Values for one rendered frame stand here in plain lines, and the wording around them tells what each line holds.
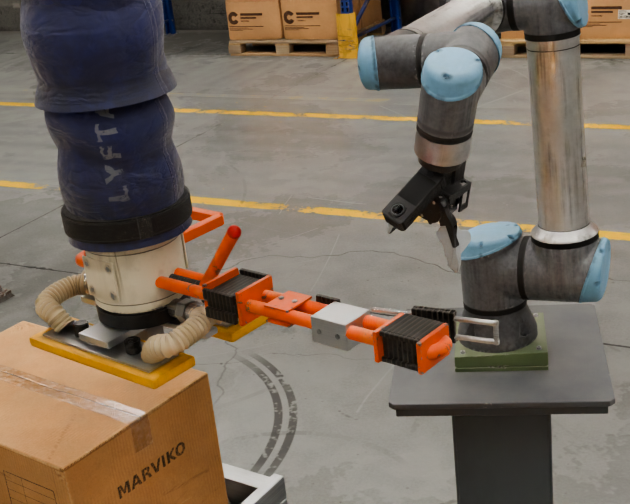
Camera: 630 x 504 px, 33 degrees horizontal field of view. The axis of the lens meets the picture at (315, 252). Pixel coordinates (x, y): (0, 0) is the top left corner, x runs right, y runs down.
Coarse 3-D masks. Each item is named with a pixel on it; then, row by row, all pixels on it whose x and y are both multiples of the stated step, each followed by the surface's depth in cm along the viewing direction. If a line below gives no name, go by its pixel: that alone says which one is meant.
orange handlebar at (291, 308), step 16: (192, 208) 217; (208, 224) 209; (80, 256) 198; (176, 272) 187; (192, 272) 186; (176, 288) 182; (192, 288) 180; (256, 304) 171; (272, 304) 169; (288, 304) 168; (304, 304) 169; (320, 304) 168; (272, 320) 169; (288, 320) 167; (304, 320) 164; (368, 320) 161; (384, 320) 160; (352, 336) 159; (368, 336) 157; (432, 352) 151; (448, 352) 152
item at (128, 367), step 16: (80, 320) 194; (32, 336) 197; (48, 336) 195; (64, 336) 194; (64, 352) 190; (80, 352) 188; (96, 352) 187; (112, 352) 186; (128, 352) 184; (96, 368) 186; (112, 368) 182; (128, 368) 181; (144, 368) 179; (160, 368) 180; (176, 368) 180; (144, 384) 178; (160, 384) 177
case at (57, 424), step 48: (0, 336) 250; (0, 384) 227; (48, 384) 225; (96, 384) 223; (192, 384) 219; (0, 432) 209; (48, 432) 207; (96, 432) 205; (144, 432) 210; (192, 432) 222; (0, 480) 209; (48, 480) 198; (96, 480) 201; (144, 480) 212; (192, 480) 224
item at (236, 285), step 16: (224, 272) 179; (240, 272) 181; (256, 272) 179; (208, 288) 176; (224, 288) 176; (240, 288) 175; (256, 288) 174; (272, 288) 177; (208, 304) 176; (224, 304) 174; (240, 304) 171; (224, 320) 174; (240, 320) 172
